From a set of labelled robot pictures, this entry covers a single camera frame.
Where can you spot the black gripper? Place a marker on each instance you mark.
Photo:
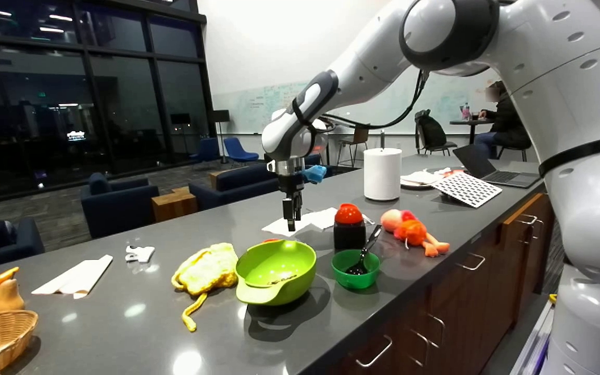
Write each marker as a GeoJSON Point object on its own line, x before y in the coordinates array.
{"type": "Point", "coordinates": [290, 183]}

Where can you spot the lime green bowl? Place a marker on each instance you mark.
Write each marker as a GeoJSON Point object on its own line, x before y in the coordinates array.
{"type": "Point", "coordinates": [275, 274]}

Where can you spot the yellow banana peel toy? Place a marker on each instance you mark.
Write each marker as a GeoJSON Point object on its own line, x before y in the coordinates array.
{"type": "Point", "coordinates": [207, 272]}

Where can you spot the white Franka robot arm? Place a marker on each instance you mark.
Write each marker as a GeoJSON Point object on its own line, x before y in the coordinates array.
{"type": "Point", "coordinates": [556, 83]}

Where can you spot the small dark green bowl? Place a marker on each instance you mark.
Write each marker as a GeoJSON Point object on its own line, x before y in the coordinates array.
{"type": "Point", "coordinates": [355, 280]}

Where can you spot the white paper sheet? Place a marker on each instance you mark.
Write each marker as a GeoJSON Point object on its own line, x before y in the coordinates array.
{"type": "Point", "coordinates": [275, 225]}
{"type": "Point", "coordinates": [322, 217]}

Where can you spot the red glossy dome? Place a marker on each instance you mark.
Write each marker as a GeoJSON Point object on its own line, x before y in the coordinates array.
{"type": "Point", "coordinates": [348, 213]}

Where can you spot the black square box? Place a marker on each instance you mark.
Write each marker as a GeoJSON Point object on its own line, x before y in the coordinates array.
{"type": "Point", "coordinates": [348, 238]}

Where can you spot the long navy sofa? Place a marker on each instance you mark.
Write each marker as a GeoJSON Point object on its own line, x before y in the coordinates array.
{"type": "Point", "coordinates": [237, 181]}

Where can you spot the black plastic spoon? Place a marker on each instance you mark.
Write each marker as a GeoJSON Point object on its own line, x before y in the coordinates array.
{"type": "Point", "coordinates": [364, 252]}

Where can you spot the blue lounge chair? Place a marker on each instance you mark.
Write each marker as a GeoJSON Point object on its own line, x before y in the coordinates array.
{"type": "Point", "coordinates": [237, 149]}

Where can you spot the white paper towel roll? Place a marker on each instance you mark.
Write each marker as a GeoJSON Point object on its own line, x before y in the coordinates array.
{"type": "Point", "coordinates": [382, 175]}

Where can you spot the wooden box side table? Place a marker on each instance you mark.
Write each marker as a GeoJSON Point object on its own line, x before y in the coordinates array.
{"type": "Point", "coordinates": [174, 204]}

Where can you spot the black monitor on stand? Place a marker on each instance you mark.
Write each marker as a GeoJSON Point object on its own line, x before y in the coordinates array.
{"type": "Point", "coordinates": [221, 116]}

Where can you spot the orange pink plush toy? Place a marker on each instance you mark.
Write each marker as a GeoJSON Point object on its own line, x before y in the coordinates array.
{"type": "Point", "coordinates": [415, 232]}

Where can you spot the white plate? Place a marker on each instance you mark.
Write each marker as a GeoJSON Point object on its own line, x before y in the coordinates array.
{"type": "Point", "coordinates": [418, 180]}

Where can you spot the crumpled white wrapper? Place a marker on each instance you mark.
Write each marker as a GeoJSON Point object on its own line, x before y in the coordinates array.
{"type": "Point", "coordinates": [137, 252]}

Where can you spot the black backpack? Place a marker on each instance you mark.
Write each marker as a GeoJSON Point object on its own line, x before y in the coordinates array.
{"type": "Point", "coordinates": [429, 130]}

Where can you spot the white keyboard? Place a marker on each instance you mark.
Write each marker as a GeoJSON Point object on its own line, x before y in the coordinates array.
{"type": "Point", "coordinates": [468, 189]}

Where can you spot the navy armchair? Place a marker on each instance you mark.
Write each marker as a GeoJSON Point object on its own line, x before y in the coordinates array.
{"type": "Point", "coordinates": [115, 204]}

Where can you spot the wooden counter cabinet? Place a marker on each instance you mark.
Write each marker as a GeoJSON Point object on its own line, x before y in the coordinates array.
{"type": "Point", "coordinates": [452, 304]}

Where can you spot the dark open laptop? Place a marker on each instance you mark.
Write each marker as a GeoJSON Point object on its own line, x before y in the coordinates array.
{"type": "Point", "coordinates": [483, 166]}

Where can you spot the dark cafe table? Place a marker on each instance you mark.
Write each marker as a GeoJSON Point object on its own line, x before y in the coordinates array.
{"type": "Point", "coordinates": [470, 123]}

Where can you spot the pink drink bottle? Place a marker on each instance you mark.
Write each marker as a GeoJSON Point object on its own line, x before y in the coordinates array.
{"type": "Point", "coordinates": [465, 110]}

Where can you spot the seated person dark jacket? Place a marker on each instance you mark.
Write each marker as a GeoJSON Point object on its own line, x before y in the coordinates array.
{"type": "Point", "coordinates": [501, 116]}

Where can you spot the white and blue boards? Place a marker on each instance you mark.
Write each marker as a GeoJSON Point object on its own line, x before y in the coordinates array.
{"type": "Point", "coordinates": [532, 343]}

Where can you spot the tan cone shaped object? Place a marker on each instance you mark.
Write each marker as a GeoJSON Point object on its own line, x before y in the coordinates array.
{"type": "Point", "coordinates": [4, 299]}

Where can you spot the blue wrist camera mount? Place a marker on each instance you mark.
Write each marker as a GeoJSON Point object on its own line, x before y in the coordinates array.
{"type": "Point", "coordinates": [314, 173]}

